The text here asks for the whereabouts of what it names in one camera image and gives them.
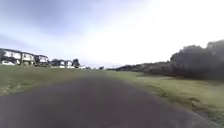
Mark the dark tree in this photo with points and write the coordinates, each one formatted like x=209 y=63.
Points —
x=76 y=62

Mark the dark grey asphalt path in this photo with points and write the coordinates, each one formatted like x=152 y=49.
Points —
x=96 y=103

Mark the low white house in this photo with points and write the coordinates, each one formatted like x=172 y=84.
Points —
x=62 y=63

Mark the dark-roofed house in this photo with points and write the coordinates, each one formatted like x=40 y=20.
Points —
x=41 y=59

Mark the green grass verge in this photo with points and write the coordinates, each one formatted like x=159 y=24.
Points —
x=186 y=90

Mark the grass field with dry patches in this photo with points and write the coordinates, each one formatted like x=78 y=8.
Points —
x=30 y=76

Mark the pale two-storey house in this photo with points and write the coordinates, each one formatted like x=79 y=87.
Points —
x=28 y=58

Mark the row of dark trees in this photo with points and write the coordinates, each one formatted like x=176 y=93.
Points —
x=200 y=61

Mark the large two-storey house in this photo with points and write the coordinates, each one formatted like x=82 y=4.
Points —
x=10 y=55

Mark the white car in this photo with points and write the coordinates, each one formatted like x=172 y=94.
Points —
x=7 y=62

